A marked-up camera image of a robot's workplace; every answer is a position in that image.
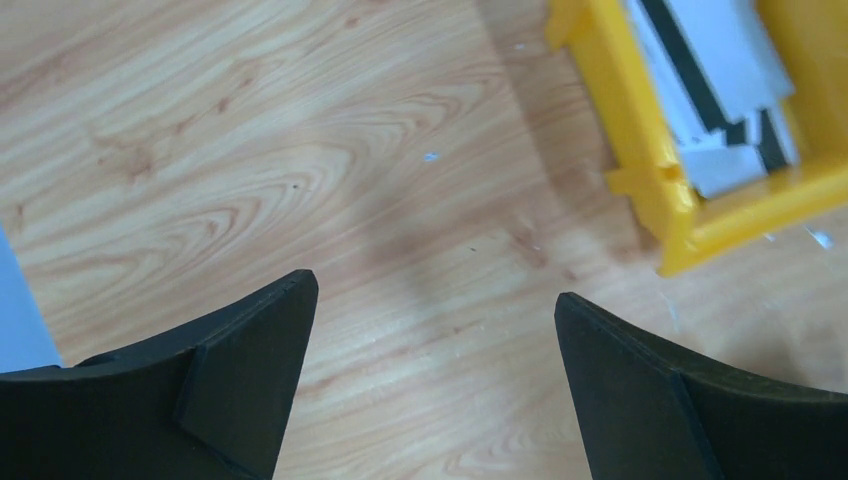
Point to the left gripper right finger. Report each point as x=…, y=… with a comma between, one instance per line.
x=648, y=408

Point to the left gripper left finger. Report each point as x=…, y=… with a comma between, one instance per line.
x=209, y=399

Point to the white grey cards stack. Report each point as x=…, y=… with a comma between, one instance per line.
x=720, y=83

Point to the left yellow bin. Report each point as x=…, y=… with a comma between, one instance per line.
x=811, y=37

